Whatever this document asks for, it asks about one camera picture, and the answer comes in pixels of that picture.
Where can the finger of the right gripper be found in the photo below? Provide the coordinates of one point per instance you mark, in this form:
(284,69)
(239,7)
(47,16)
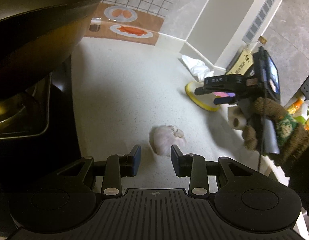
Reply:
(230,99)
(232,83)

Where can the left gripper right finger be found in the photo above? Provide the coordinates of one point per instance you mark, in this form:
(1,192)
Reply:
(182,164)

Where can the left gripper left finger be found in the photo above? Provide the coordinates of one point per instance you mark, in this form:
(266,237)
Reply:
(133,161)

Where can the pink purple sponge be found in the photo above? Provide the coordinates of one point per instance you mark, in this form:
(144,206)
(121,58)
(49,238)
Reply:
(223,94)

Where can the yellow plastic lid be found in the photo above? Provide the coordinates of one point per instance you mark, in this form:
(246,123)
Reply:
(205,101)

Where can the white tissue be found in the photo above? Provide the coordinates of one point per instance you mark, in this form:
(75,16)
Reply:
(198,69)

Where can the garlic bulb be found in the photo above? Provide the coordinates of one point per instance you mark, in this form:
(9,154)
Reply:
(162,138)

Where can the soy sauce bottle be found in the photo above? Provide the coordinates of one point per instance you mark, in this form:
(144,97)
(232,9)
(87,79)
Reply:
(243,59)

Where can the orange juice bottle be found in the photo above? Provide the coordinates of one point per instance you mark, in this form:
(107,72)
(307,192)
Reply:
(296,105)

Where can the green vegetable bag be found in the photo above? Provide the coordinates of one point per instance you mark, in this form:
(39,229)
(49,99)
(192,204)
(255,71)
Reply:
(302,114)

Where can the black gas stove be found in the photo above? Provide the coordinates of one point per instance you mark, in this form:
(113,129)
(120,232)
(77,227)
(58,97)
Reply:
(45,182)

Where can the black wok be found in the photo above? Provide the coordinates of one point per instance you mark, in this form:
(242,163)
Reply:
(38,35)

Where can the grey wall outlet strip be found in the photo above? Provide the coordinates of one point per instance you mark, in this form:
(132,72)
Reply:
(258,21)

